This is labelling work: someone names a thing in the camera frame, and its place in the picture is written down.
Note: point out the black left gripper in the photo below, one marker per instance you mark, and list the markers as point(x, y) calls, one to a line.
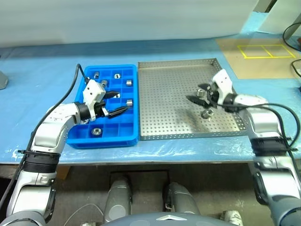
point(99, 110)

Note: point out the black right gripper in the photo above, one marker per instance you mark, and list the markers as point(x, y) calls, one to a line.
point(212, 94)

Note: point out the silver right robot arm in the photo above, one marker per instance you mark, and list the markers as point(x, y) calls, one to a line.
point(263, 122)

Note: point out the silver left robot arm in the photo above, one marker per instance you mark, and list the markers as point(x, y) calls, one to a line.
point(51, 124)

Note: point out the blue compartment plastic tray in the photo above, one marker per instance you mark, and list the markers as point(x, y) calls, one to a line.
point(110, 129)

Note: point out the perforated steel tray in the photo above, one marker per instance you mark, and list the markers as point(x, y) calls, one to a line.
point(164, 82)

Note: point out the brown cardboard sheet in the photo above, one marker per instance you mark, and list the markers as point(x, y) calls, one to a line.
point(258, 68)

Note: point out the large white foam board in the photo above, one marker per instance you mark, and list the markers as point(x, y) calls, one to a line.
point(117, 21)

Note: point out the tan cardboard box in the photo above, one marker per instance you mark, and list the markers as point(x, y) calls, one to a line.
point(63, 173)

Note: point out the blue plastic table cover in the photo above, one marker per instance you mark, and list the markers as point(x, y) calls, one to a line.
point(28, 99)

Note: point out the grey left robot leg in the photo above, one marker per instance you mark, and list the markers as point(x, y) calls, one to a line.
point(117, 200)

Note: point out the grey robot leg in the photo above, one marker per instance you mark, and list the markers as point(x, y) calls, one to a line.
point(117, 200)
point(181, 200)

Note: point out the white upright panel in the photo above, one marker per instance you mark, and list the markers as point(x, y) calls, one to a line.
point(275, 18)

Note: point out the grey right robot leg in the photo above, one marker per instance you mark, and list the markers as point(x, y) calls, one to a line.
point(181, 200)

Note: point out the grey rounded object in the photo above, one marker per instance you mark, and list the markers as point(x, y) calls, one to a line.
point(2, 80)

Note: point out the dark grey robot torso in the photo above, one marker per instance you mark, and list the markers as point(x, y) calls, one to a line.
point(152, 220)

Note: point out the white rounded object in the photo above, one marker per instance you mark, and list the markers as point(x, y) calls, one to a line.
point(232, 217)

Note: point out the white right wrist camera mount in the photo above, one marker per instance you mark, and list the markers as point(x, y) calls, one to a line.
point(223, 84)

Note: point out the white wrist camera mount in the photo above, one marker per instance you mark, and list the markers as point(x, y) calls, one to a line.
point(223, 84)
point(92, 91)

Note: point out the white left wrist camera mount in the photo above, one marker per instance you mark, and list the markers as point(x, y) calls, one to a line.
point(92, 91)

